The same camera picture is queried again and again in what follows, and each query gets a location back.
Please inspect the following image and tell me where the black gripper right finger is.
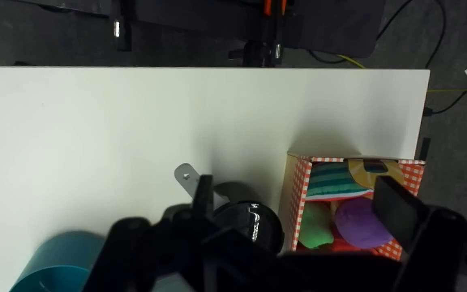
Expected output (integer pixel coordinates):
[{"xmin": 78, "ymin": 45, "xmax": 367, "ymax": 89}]
[{"xmin": 373, "ymin": 176, "xmax": 464, "ymax": 292}]

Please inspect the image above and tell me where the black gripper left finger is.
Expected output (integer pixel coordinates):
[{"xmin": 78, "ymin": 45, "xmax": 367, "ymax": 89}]
[{"xmin": 85, "ymin": 217, "xmax": 192, "ymax": 292}]

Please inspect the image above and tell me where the red checkered cardboard box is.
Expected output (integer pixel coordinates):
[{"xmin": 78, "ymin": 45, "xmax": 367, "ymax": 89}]
[{"xmin": 279, "ymin": 154, "xmax": 425, "ymax": 261}]

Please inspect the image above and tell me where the teal cooking pot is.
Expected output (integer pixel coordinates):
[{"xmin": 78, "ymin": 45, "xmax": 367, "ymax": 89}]
[{"xmin": 10, "ymin": 230, "xmax": 106, "ymax": 292}]

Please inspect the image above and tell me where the purple plush ball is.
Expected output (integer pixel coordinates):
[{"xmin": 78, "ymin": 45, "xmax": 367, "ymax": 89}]
[{"xmin": 335, "ymin": 197, "xmax": 393, "ymax": 248}]

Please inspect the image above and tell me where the green plush toy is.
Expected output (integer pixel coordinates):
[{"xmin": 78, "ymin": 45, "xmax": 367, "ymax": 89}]
[{"xmin": 299, "ymin": 202, "xmax": 335, "ymax": 249}]

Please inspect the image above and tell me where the teal striped plush toy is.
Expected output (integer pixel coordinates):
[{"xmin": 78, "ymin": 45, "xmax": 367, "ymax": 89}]
[{"xmin": 309, "ymin": 162, "xmax": 367, "ymax": 197}]

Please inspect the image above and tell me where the small black lidded pot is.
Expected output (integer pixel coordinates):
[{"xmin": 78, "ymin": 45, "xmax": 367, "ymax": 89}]
[{"xmin": 174, "ymin": 162, "xmax": 284, "ymax": 254}]

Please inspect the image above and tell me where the orange handled clamp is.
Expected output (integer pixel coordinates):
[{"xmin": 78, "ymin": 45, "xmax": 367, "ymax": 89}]
[{"xmin": 244, "ymin": 0, "xmax": 296, "ymax": 66}]

